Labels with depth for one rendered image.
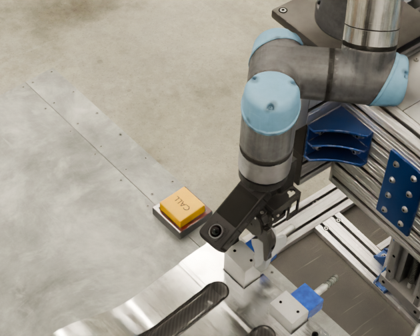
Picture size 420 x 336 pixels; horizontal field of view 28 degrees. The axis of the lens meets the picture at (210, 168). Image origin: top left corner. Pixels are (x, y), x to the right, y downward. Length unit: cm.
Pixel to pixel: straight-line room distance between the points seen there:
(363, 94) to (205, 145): 163
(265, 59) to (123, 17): 214
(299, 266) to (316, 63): 113
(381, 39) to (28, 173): 79
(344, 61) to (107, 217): 60
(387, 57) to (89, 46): 209
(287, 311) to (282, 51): 40
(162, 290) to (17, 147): 50
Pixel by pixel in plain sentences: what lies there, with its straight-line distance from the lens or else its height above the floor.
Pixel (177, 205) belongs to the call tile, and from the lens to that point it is 153.
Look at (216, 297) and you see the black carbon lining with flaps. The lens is 136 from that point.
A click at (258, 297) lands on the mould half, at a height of 89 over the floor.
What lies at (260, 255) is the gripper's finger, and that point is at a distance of 129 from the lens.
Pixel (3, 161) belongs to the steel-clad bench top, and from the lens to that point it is 169.
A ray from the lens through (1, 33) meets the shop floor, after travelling 327.
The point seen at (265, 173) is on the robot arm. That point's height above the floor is 116.
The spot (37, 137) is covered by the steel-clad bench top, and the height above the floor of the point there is 80.
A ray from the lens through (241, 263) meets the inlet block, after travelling 133.
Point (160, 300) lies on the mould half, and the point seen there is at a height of 88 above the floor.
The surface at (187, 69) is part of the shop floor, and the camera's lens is 303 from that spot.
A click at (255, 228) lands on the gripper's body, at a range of 124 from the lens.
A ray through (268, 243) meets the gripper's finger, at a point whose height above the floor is 103.
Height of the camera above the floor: 203
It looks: 49 degrees down
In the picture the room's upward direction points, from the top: 1 degrees clockwise
